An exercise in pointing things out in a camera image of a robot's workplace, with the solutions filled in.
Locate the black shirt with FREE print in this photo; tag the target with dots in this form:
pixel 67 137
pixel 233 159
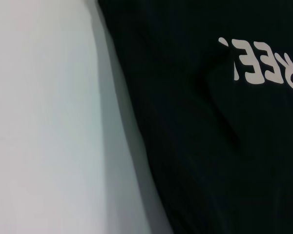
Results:
pixel 210 146

